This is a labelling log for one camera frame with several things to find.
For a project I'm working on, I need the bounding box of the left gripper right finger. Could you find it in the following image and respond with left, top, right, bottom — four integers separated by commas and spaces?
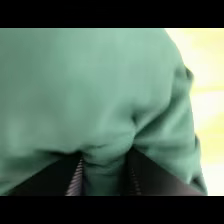
124, 147, 205, 197

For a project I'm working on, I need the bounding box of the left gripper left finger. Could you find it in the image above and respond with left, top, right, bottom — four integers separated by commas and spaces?
6, 154, 85, 197

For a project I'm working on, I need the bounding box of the green T-shirt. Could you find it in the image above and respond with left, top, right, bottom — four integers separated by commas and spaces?
0, 27, 209, 197

